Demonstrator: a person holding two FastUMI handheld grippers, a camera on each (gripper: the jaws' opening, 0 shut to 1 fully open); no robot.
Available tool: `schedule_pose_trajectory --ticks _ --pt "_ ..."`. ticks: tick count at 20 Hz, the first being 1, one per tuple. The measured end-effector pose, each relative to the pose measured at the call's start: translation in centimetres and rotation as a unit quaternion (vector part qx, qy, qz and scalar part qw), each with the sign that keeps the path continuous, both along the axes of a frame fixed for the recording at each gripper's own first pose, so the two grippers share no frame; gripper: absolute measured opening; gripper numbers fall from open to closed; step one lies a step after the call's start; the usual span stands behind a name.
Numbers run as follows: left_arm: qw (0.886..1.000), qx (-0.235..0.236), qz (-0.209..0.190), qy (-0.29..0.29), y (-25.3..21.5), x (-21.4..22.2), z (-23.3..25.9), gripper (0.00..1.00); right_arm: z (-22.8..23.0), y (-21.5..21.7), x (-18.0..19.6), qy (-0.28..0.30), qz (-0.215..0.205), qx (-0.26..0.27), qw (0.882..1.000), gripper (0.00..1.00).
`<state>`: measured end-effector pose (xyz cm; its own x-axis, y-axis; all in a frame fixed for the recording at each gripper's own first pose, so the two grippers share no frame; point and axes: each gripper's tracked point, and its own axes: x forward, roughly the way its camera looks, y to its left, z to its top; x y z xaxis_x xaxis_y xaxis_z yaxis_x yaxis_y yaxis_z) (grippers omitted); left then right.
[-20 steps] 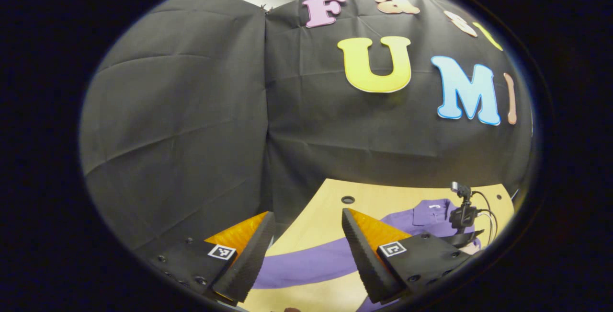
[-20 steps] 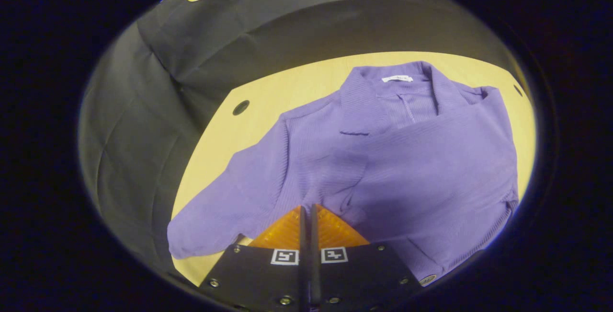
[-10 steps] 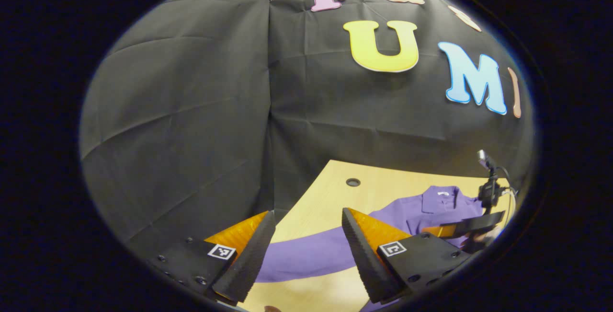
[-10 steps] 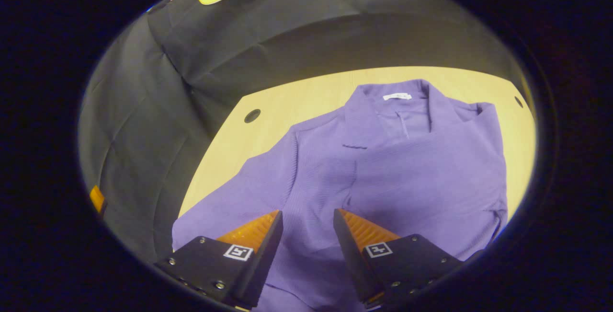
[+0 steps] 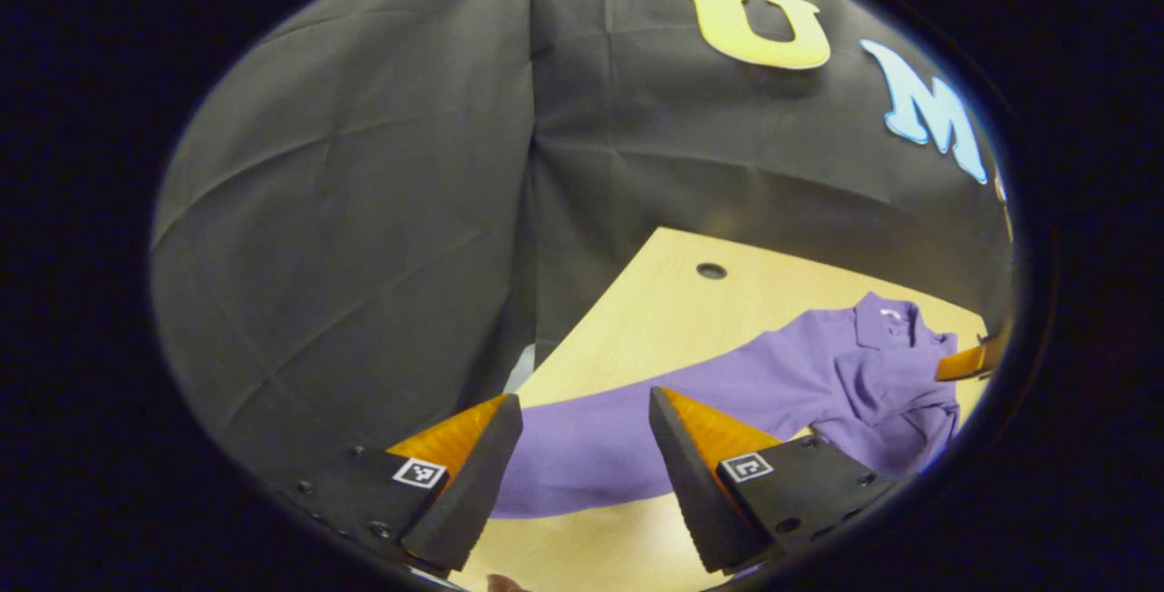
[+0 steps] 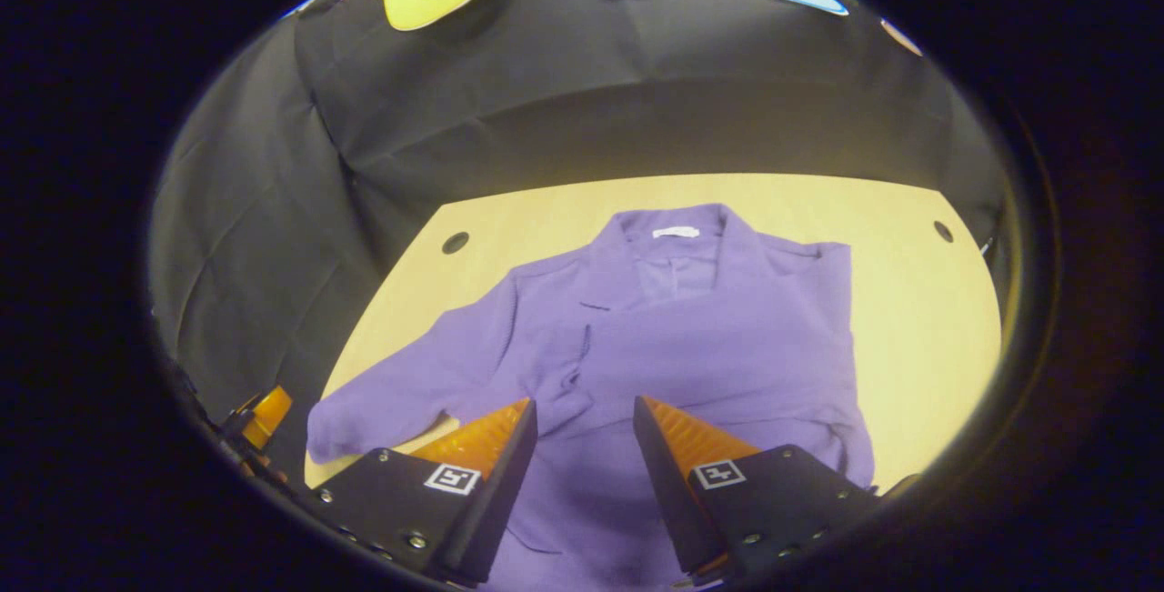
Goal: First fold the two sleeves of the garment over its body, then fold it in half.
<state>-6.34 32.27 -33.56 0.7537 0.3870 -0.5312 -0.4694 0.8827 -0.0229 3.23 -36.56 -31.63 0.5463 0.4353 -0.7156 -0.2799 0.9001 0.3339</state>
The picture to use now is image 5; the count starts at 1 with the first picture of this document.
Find black backdrop cloth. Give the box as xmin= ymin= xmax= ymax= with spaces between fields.
xmin=150 ymin=0 xmax=1015 ymax=502

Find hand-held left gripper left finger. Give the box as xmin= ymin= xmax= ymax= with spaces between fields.
xmin=291 ymin=394 xmax=525 ymax=573

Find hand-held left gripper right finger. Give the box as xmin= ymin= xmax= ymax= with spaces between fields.
xmin=647 ymin=386 xmax=901 ymax=575

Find purple polo shirt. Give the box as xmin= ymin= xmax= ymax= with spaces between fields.
xmin=491 ymin=292 xmax=962 ymax=520

